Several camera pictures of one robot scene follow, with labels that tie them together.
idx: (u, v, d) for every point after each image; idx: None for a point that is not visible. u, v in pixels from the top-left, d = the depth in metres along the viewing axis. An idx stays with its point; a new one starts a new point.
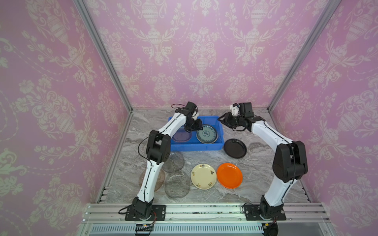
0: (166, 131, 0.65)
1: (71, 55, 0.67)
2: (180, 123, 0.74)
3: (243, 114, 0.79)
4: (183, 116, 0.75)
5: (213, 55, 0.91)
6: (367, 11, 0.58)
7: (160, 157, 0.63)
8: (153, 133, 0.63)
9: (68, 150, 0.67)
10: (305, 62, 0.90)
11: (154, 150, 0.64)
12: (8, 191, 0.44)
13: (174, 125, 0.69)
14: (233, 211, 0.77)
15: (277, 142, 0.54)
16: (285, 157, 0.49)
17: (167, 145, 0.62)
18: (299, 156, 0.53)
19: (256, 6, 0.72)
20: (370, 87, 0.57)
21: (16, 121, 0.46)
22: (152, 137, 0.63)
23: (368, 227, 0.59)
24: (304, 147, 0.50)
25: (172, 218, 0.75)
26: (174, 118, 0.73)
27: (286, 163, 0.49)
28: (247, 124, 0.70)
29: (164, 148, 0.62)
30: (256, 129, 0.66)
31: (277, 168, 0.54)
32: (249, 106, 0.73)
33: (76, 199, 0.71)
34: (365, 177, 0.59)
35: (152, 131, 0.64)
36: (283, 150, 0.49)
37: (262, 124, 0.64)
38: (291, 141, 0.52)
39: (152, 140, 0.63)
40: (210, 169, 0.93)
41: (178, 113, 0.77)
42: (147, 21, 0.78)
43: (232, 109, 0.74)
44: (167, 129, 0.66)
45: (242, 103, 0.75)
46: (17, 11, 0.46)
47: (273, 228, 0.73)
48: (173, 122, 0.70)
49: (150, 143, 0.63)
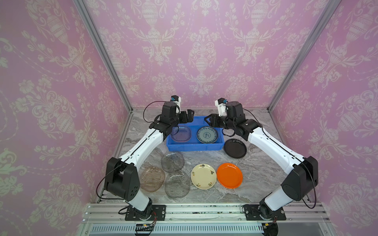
0: (131, 158, 0.47)
1: (71, 54, 0.67)
2: (153, 142, 0.55)
3: (235, 118, 0.65)
4: (158, 132, 0.58)
5: (213, 55, 0.91)
6: (367, 11, 0.58)
7: (125, 194, 0.45)
8: (112, 163, 0.45)
9: (69, 150, 0.67)
10: (306, 62, 0.89)
11: (116, 185, 0.46)
12: (8, 191, 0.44)
13: (143, 148, 0.51)
14: (232, 211, 0.77)
15: (289, 163, 0.46)
16: (301, 180, 0.42)
17: (133, 179, 0.45)
18: (313, 173, 0.48)
19: (256, 6, 0.72)
20: (370, 87, 0.57)
21: (16, 121, 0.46)
22: (111, 168, 0.45)
23: (368, 227, 0.59)
24: (317, 163, 0.44)
25: (172, 218, 0.75)
26: (146, 137, 0.55)
27: (303, 187, 0.43)
28: (242, 131, 0.58)
29: (127, 184, 0.44)
30: (254, 139, 0.56)
31: (289, 190, 0.49)
32: (239, 108, 0.59)
33: (76, 199, 0.71)
34: (365, 177, 0.59)
35: (111, 160, 0.46)
36: (299, 173, 0.42)
37: (263, 136, 0.54)
38: (303, 159, 0.46)
39: (110, 171, 0.45)
40: (210, 169, 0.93)
41: (153, 128, 0.60)
42: (147, 21, 0.78)
43: (218, 108, 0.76)
44: (134, 155, 0.48)
45: (232, 105, 0.61)
46: (17, 11, 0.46)
47: (273, 228, 0.73)
48: (142, 144, 0.52)
49: (110, 177, 0.46)
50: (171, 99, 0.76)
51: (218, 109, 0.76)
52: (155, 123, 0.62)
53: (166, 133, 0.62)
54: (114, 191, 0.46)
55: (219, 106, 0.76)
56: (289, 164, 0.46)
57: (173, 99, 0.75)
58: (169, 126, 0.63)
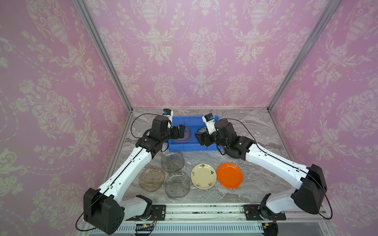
0: (111, 189, 0.42)
1: (71, 54, 0.67)
2: (139, 165, 0.50)
3: (228, 138, 0.59)
4: (143, 154, 0.51)
5: (213, 55, 0.91)
6: (367, 11, 0.58)
7: (106, 228, 0.40)
8: (90, 195, 0.40)
9: (69, 149, 0.67)
10: (306, 62, 0.89)
11: (96, 218, 0.42)
12: (8, 191, 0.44)
13: (127, 173, 0.46)
14: (232, 211, 0.77)
15: (297, 178, 0.44)
16: (315, 194, 0.40)
17: (113, 211, 0.40)
18: (321, 181, 0.46)
19: (256, 6, 0.72)
20: (370, 87, 0.57)
21: (16, 121, 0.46)
22: (88, 200, 0.40)
23: (368, 227, 0.59)
24: (321, 170, 0.43)
25: (172, 218, 0.75)
26: (130, 160, 0.49)
27: (317, 200, 0.41)
28: (238, 150, 0.56)
29: (107, 218, 0.39)
30: (253, 159, 0.54)
31: (302, 204, 0.46)
32: (231, 128, 0.55)
33: (76, 199, 0.71)
34: (365, 177, 0.59)
35: (89, 191, 0.41)
36: (310, 188, 0.40)
37: (261, 154, 0.52)
38: (307, 170, 0.44)
39: (89, 203, 0.40)
40: (210, 169, 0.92)
41: (140, 147, 0.54)
42: (147, 21, 0.78)
43: (207, 125, 0.79)
44: (114, 184, 0.43)
45: (222, 126, 0.57)
46: (17, 11, 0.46)
47: (273, 228, 0.73)
48: (126, 169, 0.47)
49: (88, 209, 0.41)
50: (164, 112, 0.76)
51: (208, 127, 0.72)
52: (142, 141, 0.56)
53: (154, 150, 0.56)
54: (95, 224, 0.41)
55: (207, 123, 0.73)
56: (296, 178, 0.44)
57: (165, 113, 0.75)
58: (158, 142, 0.57)
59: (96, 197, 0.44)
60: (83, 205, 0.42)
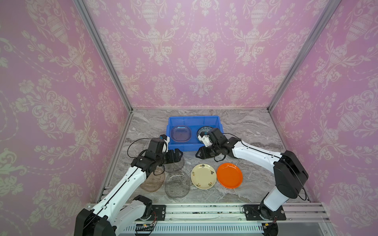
0: (105, 209, 0.42)
1: (71, 54, 0.67)
2: (134, 184, 0.51)
3: (218, 141, 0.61)
4: (139, 173, 0.53)
5: (213, 55, 0.91)
6: (367, 10, 0.58)
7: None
8: (83, 216, 0.40)
9: (69, 150, 0.67)
10: (305, 62, 0.90)
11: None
12: (8, 191, 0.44)
13: (121, 192, 0.47)
14: (233, 211, 0.77)
15: (269, 162, 0.50)
16: (286, 174, 0.45)
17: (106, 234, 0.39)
18: (296, 165, 0.50)
19: (256, 6, 0.72)
20: (370, 87, 0.57)
21: (16, 121, 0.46)
22: (81, 222, 0.39)
23: (368, 227, 0.59)
24: (295, 156, 0.48)
25: (172, 218, 0.75)
26: (126, 180, 0.50)
27: (292, 180, 0.45)
28: (227, 150, 0.64)
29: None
30: (239, 154, 0.61)
31: (283, 189, 0.49)
32: (218, 131, 0.69)
33: (76, 199, 0.71)
34: (365, 177, 0.59)
35: (82, 212, 0.41)
36: (281, 169, 0.45)
37: (242, 146, 0.60)
38: (281, 155, 0.50)
39: (81, 225, 0.39)
40: (210, 169, 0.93)
41: (135, 167, 0.55)
42: (147, 21, 0.78)
43: (203, 140, 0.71)
44: (109, 205, 0.43)
45: (210, 130, 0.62)
46: (17, 11, 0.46)
47: (273, 228, 0.73)
48: (121, 188, 0.48)
49: (80, 232, 0.40)
50: (160, 137, 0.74)
51: (203, 141, 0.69)
52: (138, 160, 0.57)
53: (149, 170, 0.57)
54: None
55: (203, 138, 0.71)
56: (270, 163, 0.50)
57: (161, 137, 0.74)
58: (153, 162, 0.59)
59: (89, 219, 0.43)
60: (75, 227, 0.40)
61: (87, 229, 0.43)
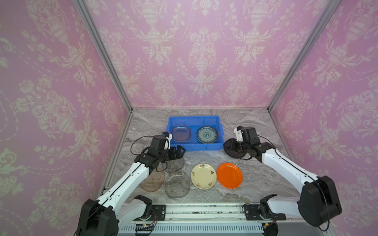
0: (110, 200, 0.43)
1: (71, 54, 0.67)
2: (138, 179, 0.52)
3: (249, 141, 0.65)
4: (143, 168, 0.55)
5: (213, 55, 0.91)
6: (367, 11, 0.58)
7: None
8: (88, 207, 0.40)
9: (69, 150, 0.67)
10: (305, 62, 0.90)
11: (90, 233, 0.41)
12: (8, 191, 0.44)
13: (126, 186, 0.48)
14: (232, 210, 0.78)
15: (300, 179, 0.46)
16: (314, 198, 0.41)
17: (110, 223, 0.40)
18: (331, 195, 0.44)
19: (256, 6, 0.72)
20: (370, 87, 0.57)
21: (16, 121, 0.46)
22: (86, 212, 0.40)
23: (368, 227, 0.59)
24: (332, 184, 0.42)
25: (172, 218, 0.75)
26: (129, 174, 0.52)
27: (318, 208, 0.41)
28: (257, 152, 0.62)
29: (102, 230, 0.39)
30: (268, 160, 0.58)
31: (306, 212, 0.45)
32: (253, 132, 0.66)
33: (76, 199, 0.71)
34: (365, 177, 0.59)
35: (88, 202, 0.41)
36: (311, 191, 0.41)
37: (274, 154, 0.57)
38: (317, 178, 0.45)
39: (85, 216, 0.40)
40: (210, 169, 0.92)
41: (139, 162, 0.57)
42: (147, 21, 0.78)
43: (236, 134, 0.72)
44: (113, 196, 0.44)
45: (246, 129, 0.68)
46: (17, 11, 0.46)
47: (273, 228, 0.73)
48: (125, 182, 0.49)
49: (84, 222, 0.40)
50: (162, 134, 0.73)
51: (236, 136, 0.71)
52: (141, 156, 0.60)
53: (152, 166, 0.59)
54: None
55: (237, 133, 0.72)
56: (300, 181, 0.46)
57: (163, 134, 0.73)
58: (156, 159, 0.61)
59: (93, 210, 0.44)
60: (79, 219, 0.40)
61: (91, 221, 0.43)
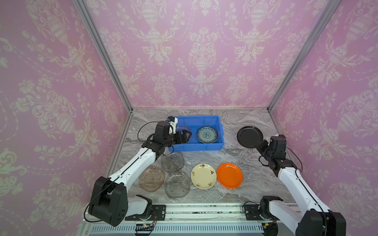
0: (121, 178, 0.45)
1: (71, 54, 0.67)
2: (145, 162, 0.54)
3: (274, 151, 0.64)
4: (150, 152, 0.57)
5: (213, 55, 0.91)
6: (367, 10, 0.58)
7: (110, 218, 0.41)
8: (100, 183, 0.42)
9: (68, 149, 0.67)
10: (306, 62, 0.89)
11: (102, 209, 0.43)
12: (8, 191, 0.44)
13: (135, 166, 0.50)
14: (232, 210, 0.78)
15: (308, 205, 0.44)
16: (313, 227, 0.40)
17: (121, 200, 0.42)
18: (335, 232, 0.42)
19: (256, 6, 0.72)
20: (370, 87, 0.57)
21: (16, 121, 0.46)
22: (99, 188, 0.42)
23: (368, 227, 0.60)
24: (343, 224, 0.39)
25: (172, 218, 0.75)
26: (138, 157, 0.54)
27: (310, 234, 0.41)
28: (275, 165, 0.61)
29: (114, 206, 0.41)
30: (284, 175, 0.57)
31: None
32: (282, 145, 0.63)
33: (76, 199, 0.71)
34: (365, 177, 0.59)
35: (100, 179, 0.43)
36: (313, 217, 0.40)
37: (293, 173, 0.54)
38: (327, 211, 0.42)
39: (98, 191, 0.42)
40: (210, 169, 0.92)
41: (146, 147, 0.59)
42: (147, 21, 0.78)
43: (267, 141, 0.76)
44: (124, 175, 0.46)
45: (276, 139, 0.64)
46: (17, 11, 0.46)
47: (273, 228, 0.73)
48: (134, 163, 0.51)
49: (96, 198, 0.42)
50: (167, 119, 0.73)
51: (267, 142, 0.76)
52: (148, 142, 0.63)
53: (158, 153, 0.61)
54: (99, 216, 0.42)
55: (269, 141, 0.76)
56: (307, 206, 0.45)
57: (168, 120, 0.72)
58: (161, 145, 0.63)
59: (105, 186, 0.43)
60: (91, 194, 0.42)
61: (102, 198, 0.45)
